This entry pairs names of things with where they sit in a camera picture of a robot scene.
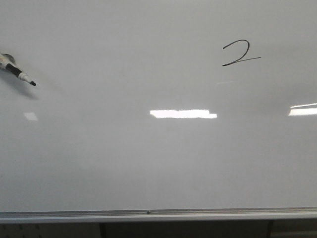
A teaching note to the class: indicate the black white whiteboard marker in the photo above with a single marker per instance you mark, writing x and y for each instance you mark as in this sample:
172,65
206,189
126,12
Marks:
7,62

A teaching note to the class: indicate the white whiteboard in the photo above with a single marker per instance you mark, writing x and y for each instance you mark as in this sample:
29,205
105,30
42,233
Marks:
158,104

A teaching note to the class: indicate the dark table under whiteboard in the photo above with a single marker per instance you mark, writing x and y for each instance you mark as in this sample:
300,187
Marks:
294,228

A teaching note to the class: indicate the aluminium whiteboard frame rail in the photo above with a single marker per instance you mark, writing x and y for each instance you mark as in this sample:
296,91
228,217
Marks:
158,215

